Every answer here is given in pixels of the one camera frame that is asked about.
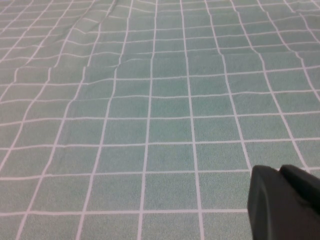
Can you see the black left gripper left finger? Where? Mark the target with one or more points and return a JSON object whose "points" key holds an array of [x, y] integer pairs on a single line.
{"points": [[275, 215]]}

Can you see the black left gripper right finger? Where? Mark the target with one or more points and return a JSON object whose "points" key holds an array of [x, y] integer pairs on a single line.
{"points": [[302, 185]]}

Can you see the green checked tablecloth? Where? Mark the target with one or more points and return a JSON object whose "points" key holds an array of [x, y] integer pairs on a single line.
{"points": [[150, 112]]}

